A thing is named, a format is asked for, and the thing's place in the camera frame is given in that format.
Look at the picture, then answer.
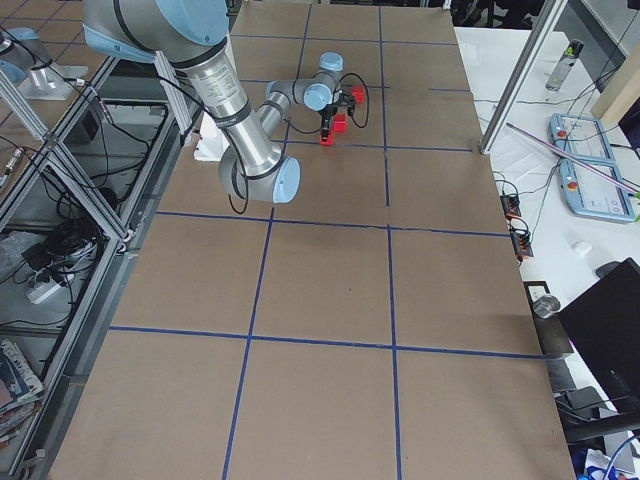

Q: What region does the grabber stick tool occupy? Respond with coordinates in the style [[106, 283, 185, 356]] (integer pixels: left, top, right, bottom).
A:
[[506, 122, 639, 198]]

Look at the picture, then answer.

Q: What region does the teach pendant far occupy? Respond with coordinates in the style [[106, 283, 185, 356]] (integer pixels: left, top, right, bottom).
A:
[[549, 113, 615, 162]]

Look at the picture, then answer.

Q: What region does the red block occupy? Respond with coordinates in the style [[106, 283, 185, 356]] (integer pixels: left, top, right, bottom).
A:
[[350, 85, 367, 104], [319, 129, 334, 146], [332, 114, 347, 133]]

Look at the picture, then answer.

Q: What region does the metal cup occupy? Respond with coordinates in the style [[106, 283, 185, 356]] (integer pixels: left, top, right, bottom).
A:
[[532, 294, 561, 319]]

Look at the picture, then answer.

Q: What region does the white power strip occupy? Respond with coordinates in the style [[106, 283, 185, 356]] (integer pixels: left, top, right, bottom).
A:
[[26, 277, 73, 305]]

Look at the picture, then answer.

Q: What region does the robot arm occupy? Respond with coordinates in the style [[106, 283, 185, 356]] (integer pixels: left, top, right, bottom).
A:
[[83, 1, 301, 203], [215, 52, 359, 204]]

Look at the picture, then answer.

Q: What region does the teach pendant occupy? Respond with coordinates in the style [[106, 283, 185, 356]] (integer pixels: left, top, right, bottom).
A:
[[549, 113, 615, 162], [560, 158, 636, 223]]

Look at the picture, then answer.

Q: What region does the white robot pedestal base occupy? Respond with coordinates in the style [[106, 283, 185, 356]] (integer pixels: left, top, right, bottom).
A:
[[194, 113, 230, 162]]

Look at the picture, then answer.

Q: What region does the aluminium frame post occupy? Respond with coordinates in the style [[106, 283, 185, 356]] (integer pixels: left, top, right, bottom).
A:
[[480, 0, 568, 154]]

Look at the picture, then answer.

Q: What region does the teach pendant near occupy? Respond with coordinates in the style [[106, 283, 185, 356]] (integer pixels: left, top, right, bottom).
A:
[[560, 158, 636, 223]]

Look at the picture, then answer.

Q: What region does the black monitor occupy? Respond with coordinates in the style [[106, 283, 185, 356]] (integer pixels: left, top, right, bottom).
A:
[[559, 258, 639, 413]]

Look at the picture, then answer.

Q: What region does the plastic bottle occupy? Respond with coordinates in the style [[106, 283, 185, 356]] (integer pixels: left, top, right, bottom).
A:
[[545, 39, 584, 92]]

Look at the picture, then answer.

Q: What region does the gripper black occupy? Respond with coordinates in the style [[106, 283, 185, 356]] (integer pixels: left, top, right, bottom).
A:
[[320, 90, 356, 136]]

